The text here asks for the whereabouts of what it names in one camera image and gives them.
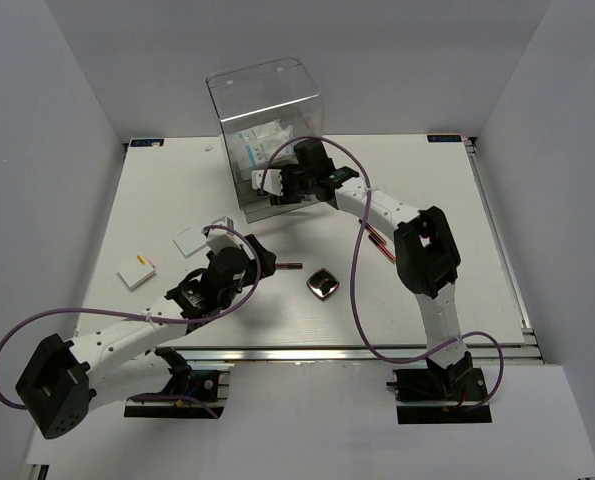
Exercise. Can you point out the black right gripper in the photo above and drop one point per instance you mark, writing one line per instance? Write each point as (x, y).
(287, 198)

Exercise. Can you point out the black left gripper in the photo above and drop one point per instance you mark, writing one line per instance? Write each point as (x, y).
(268, 259)

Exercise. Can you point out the dark lip gloss tube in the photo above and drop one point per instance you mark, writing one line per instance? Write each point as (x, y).
(289, 266)

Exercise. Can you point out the cotton pad packet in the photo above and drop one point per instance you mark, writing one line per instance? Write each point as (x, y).
(249, 157)
(270, 134)

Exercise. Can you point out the black square compact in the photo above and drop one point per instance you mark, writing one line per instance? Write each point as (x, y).
(322, 284)

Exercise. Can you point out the clear acrylic drawer organizer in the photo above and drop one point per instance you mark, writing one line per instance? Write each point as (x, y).
(259, 108)

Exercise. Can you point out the red black lipstick pen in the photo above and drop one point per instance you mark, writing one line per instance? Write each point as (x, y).
(378, 241)

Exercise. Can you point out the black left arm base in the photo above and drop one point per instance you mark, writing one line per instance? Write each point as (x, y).
(190, 392)

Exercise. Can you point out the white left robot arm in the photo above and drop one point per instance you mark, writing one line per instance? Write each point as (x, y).
(65, 379)

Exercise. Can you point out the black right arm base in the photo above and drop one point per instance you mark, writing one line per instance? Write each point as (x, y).
(420, 400)

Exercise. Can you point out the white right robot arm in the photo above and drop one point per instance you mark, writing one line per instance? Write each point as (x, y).
(426, 255)

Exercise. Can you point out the white square card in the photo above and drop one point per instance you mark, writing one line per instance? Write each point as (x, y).
(190, 241)

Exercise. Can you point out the blue label right corner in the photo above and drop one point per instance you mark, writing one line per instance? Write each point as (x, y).
(444, 138)

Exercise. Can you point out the blue label corner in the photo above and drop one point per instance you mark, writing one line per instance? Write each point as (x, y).
(444, 138)
(146, 143)

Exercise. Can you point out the white card with yellow mark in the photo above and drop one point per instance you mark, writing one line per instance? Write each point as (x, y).
(136, 271)

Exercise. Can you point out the blue label left corner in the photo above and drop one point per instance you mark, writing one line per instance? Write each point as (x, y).
(146, 143)

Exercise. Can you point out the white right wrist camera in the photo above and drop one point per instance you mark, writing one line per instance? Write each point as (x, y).
(269, 182)

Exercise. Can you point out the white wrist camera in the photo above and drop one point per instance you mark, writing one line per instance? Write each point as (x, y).
(220, 234)
(269, 182)

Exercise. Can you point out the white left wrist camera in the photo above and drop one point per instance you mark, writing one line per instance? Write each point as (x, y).
(220, 234)

